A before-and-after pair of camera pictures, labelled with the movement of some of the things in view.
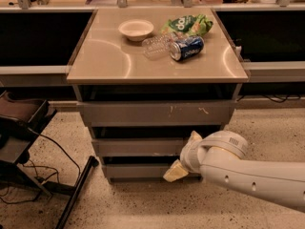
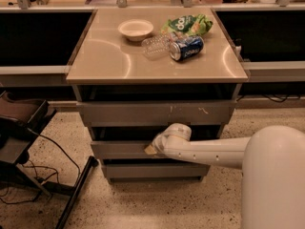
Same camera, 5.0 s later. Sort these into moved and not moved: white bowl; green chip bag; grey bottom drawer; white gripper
Moved: white gripper
Not moved: white bowl; green chip bag; grey bottom drawer
